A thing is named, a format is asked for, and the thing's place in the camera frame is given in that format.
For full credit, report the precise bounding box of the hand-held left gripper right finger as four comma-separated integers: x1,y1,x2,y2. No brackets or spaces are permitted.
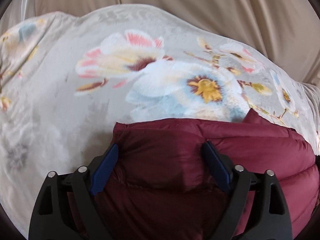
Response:
201,141,293,240

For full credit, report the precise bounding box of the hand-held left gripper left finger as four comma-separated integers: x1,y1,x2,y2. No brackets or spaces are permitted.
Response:
28,144,119,240

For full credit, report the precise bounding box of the maroon puffer jacket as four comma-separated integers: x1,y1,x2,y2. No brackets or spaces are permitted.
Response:
67,110,320,240

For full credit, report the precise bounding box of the floral fleece blanket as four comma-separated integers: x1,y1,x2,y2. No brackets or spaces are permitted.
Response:
0,5,320,233

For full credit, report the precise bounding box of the beige backdrop curtain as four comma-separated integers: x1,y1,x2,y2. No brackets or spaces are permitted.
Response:
35,0,320,90

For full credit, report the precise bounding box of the clear plastic sheet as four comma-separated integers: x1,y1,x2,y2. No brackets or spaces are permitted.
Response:
10,0,38,24

